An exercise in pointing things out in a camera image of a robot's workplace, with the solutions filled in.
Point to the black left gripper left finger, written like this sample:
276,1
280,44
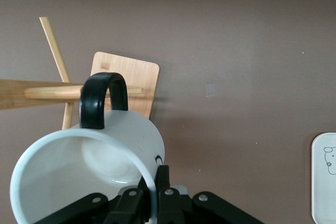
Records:
123,208

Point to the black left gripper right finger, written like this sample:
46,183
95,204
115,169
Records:
168,208

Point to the wooden cup rack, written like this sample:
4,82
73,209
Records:
126,69

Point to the cream rabbit print tray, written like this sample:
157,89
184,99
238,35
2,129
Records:
320,182

